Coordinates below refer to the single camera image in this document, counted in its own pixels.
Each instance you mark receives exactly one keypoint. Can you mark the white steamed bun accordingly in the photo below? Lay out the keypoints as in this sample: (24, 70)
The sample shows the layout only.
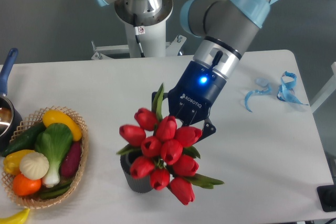
(34, 165)

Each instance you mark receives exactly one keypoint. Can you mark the black device at edge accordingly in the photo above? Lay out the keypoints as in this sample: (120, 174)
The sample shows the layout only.
(326, 195)

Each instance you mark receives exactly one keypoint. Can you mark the orange tangerine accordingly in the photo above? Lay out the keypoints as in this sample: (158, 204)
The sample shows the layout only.
(23, 186)

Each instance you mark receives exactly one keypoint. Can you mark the blue ribbon strip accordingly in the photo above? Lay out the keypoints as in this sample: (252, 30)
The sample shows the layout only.
(265, 89)

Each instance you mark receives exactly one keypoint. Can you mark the purple sweet potato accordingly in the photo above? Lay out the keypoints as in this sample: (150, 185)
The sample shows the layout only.
(71, 162)

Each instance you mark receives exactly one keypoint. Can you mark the dark green bean pods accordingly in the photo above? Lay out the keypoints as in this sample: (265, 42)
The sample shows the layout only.
(55, 191)

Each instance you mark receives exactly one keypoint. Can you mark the blue ribbon loop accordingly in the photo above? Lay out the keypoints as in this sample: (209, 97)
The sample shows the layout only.
(285, 90)

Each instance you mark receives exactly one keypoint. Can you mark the red tulip bouquet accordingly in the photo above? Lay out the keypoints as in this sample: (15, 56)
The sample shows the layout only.
(168, 154)

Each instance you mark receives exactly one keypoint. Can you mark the white frame at right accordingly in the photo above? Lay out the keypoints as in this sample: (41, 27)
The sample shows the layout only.
(324, 92)

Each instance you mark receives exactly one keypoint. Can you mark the blue handled saucepan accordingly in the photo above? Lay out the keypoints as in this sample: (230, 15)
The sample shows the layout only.
(10, 118)

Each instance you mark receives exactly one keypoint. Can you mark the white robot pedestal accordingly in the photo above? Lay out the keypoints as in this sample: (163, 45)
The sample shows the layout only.
(145, 28)

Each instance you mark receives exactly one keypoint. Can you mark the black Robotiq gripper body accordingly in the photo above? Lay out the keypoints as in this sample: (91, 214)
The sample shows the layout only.
(193, 96)

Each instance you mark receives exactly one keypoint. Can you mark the yellow banana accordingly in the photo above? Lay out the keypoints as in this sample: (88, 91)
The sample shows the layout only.
(18, 218)

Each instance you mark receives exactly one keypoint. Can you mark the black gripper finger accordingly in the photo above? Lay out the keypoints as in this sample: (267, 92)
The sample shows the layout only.
(157, 101)
(208, 129)

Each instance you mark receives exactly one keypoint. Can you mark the woven bamboo basket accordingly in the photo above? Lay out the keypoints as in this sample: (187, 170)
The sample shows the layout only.
(34, 201)

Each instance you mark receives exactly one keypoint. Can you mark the green bok choy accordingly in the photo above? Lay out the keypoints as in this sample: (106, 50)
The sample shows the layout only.
(54, 143)

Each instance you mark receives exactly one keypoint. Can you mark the green cucumber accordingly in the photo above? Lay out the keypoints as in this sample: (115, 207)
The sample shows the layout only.
(24, 141)

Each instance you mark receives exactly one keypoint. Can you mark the yellow bell pepper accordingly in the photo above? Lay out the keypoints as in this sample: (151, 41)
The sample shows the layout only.
(12, 161)

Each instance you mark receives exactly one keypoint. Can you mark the dark grey ribbed vase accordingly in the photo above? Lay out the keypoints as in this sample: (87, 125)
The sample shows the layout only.
(141, 185)

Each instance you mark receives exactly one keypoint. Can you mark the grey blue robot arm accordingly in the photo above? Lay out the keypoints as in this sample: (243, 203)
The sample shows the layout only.
(227, 28)

